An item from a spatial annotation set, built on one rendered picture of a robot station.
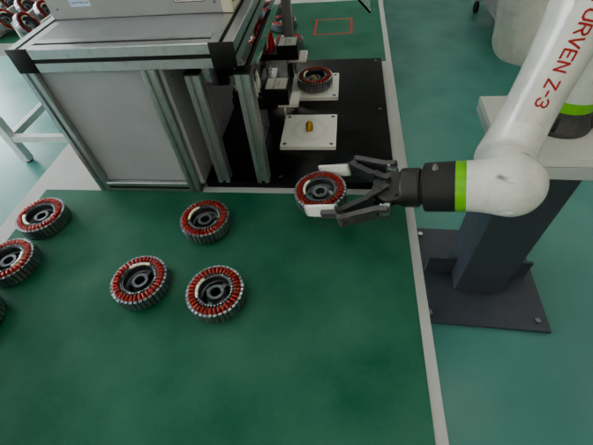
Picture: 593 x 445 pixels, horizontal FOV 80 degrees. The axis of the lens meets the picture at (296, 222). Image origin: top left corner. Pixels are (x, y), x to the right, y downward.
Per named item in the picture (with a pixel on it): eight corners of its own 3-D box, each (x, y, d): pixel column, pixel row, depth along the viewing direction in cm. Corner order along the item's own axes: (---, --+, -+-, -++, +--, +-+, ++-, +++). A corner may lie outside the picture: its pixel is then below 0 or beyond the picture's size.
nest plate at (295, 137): (337, 117, 104) (337, 114, 103) (335, 150, 94) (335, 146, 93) (286, 117, 105) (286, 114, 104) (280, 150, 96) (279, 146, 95)
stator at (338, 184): (351, 183, 80) (350, 171, 77) (341, 222, 73) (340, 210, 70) (304, 179, 83) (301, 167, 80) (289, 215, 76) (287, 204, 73)
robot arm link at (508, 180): (559, 164, 52) (551, 230, 57) (545, 138, 61) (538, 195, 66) (454, 169, 58) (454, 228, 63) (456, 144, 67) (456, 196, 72)
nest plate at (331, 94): (339, 76, 119) (339, 72, 118) (338, 100, 109) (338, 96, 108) (295, 77, 121) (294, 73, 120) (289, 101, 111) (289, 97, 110)
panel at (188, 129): (251, 60, 131) (235, -37, 109) (205, 183, 89) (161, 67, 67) (249, 60, 132) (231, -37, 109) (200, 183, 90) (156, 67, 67)
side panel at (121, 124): (205, 184, 93) (159, 62, 68) (202, 192, 91) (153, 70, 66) (106, 183, 96) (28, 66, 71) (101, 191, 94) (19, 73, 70)
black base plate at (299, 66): (380, 64, 127) (381, 57, 125) (394, 190, 86) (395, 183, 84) (252, 67, 133) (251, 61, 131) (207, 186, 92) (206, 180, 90)
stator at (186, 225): (241, 216, 84) (237, 206, 81) (213, 252, 78) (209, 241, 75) (203, 203, 88) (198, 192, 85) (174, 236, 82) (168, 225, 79)
